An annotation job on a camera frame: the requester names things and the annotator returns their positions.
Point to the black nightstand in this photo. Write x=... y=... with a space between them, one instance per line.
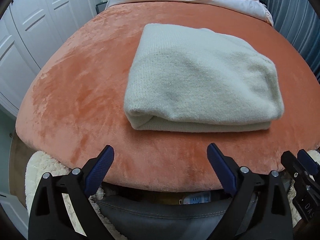
x=101 y=7

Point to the white low cabinet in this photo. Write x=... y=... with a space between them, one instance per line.
x=10 y=210

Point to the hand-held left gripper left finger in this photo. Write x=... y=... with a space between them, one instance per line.
x=100 y=170

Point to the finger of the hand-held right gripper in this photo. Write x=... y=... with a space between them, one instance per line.
x=310 y=166
x=293 y=166

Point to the orange plush blanket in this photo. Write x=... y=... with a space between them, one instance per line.
x=75 y=100

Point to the blue-grey curtain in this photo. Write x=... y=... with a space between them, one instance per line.
x=295 y=17

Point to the white panelled wardrobe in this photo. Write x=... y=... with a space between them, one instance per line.
x=37 y=17

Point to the cream knit cardigan red buttons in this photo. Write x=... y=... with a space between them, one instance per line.
x=200 y=80

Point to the white power strip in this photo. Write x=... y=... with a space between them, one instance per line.
x=196 y=200

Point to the white fluffy rug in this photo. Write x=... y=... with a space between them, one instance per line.
x=42 y=170

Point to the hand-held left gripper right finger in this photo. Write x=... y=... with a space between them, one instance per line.
x=223 y=172

